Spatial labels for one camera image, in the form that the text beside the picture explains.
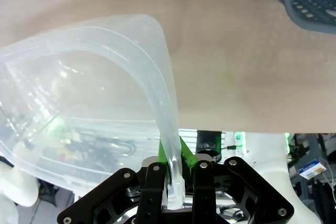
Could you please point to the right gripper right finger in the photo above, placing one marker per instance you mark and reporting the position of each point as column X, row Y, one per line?
column 204, row 190

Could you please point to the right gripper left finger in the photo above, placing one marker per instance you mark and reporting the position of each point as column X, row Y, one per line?
column 149, row 190

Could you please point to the clear plastic bin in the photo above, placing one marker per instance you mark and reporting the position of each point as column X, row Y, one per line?
column 78, row 77

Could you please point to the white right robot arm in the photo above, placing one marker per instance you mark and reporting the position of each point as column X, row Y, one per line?
column 265, row 155

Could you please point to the dark plastic lattice basket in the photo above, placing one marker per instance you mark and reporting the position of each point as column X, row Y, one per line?
column 309, row 3

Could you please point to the black cylinder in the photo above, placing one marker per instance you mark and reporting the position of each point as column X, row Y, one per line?
column 208, row 142

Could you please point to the small blue white box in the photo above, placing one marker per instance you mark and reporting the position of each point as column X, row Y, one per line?
column 312, row 169

